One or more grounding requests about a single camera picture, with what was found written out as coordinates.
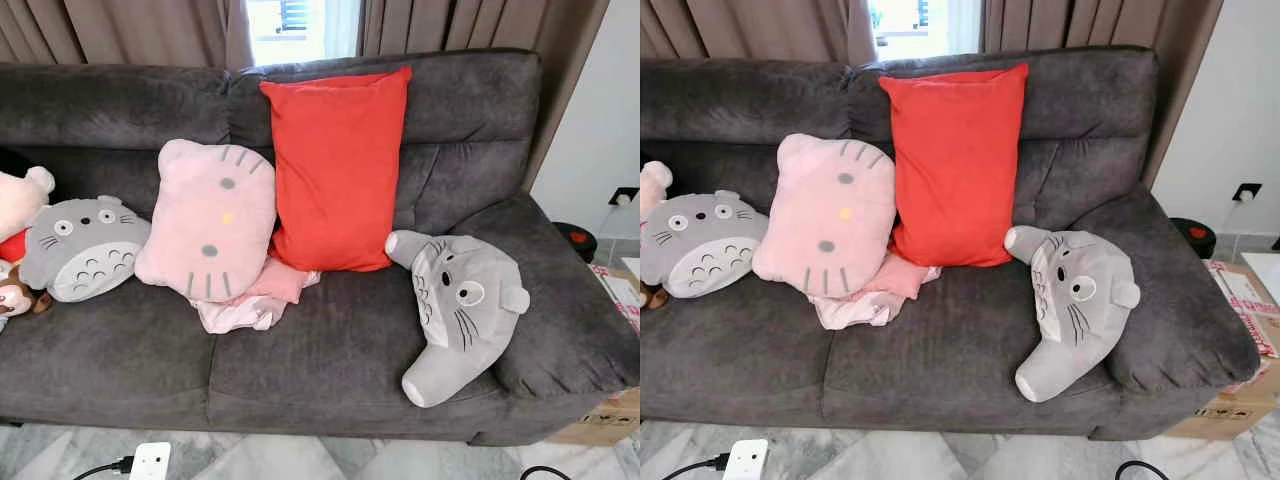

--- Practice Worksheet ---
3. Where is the cartoon boy plush doll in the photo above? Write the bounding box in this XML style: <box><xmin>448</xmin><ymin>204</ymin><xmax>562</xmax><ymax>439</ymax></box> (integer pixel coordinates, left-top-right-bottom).
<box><xmin>640</xmin><ymin>160</ymin><xmax>674</xmax><ymax>216</ymax></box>
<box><xmin>0</xmin><ymin>165</ymin><xmax>56</xmax><ymax>266</ymax></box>

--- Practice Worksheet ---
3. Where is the black round object red mark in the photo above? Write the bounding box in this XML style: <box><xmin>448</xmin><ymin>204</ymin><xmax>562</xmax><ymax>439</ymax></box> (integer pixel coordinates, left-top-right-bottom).
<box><xmin>553</xmin><ymin>221</ymin><xmax>599</xmax><ymax>264</ymax></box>
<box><xmin>1170</xmin><ymin>217</ymin><xmax>1219</xmax><ymax>260</ymax></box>

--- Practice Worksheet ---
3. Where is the round grey Totoro cushion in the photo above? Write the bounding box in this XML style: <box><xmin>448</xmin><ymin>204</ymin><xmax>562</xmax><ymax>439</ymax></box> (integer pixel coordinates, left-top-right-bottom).
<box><xmin>18</xmin><ymin>195</ymin><xmax>153</xmax><ymax>303</ymax></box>
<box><xmin>640</xmin><ymin>190</ymin><xmax>771</xmax><ymax>299</ymax></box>

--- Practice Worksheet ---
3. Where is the brown cardboard box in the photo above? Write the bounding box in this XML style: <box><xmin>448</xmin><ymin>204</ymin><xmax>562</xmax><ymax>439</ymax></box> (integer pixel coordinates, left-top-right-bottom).
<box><xmin>545</xmin><ymin>385</ymin><xmax>641</xmax><ymax>448</ymax></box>
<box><xmin>1165</xmin><ymin>250</ymin><xmax>1280</xmax><ymax>442</ymax></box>

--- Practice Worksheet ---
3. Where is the pink cat face cushion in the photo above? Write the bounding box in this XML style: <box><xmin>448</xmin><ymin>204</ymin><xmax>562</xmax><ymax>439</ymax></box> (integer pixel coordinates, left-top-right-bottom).
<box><xmin>751</xmin><ymin>133</ymin><xmax>898</xmax><ymax>298</ymax></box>
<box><xmin>134</xmin><ymin>138</ymin><xmax>278</xmax><ymax>303</ymax></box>

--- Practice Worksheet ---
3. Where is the long grey Totoro plush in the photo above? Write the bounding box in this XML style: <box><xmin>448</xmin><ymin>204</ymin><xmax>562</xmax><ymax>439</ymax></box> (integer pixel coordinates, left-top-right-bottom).
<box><xmin>1004</xmin><ymin>225</ymin><xmax>1142</xmax><ymax>404</ymax></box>
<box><xmin>385</xmin><ymin>229</ymin><xmax>532</xmax><ymax>409</ymax></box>

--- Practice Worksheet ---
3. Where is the pink folded cloth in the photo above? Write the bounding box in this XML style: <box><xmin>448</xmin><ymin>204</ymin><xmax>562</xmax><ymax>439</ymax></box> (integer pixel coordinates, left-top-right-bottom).
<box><xmin>810</xmin><ymin>250</ymin><xmax>941</xmax><ymax>331</ymax></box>
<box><xmin>192</xmin><ymin>255</ymin><xmax>321</xmax><ymax>335</ymax></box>

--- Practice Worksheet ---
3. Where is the red pillow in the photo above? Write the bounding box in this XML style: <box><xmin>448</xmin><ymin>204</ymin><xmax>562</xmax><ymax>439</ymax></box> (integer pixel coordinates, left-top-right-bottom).
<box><xmin>258</xmin><ymin>66</ymin><xmax>413</xmax><ymax>273</ymax></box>
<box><xmin>878</xmin><ymin>63</ymin><xmax>1031</xmax><ymax>269</ymax></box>

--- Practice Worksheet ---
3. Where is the dark grey fabric sofa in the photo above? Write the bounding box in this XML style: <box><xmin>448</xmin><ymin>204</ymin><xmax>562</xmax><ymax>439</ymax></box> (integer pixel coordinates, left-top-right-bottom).
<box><xmin>640</xmin><ymin>45</ymin><xmax>1263</xmax><ymax>443</ymax></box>
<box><xmin>0</xmin><ymin>48</ymin><xmax>641</xmax><ymax>448</ymax></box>

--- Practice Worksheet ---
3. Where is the bright window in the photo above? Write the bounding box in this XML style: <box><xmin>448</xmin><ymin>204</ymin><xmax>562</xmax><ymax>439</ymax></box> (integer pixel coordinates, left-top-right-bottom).
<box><xmin>245</xmin><ymin>0</ymin><xmax>363</xmax><ymax>66</ymax></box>
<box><xmin>868</xmin><ymin>0</ymin><xmax>986</xmax><ymax>61</ymax></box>

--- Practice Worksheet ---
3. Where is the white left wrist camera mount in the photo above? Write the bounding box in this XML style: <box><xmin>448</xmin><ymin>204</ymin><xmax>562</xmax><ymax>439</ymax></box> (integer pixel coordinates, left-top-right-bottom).
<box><xmin>129</xmin><ymin>441</ymin><xmax>172</xmax><ymax>480</ymax></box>
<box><xmin>722</xmin><ymin>439</ymin><xmax>770</xmax><ymax>480</ymax></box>

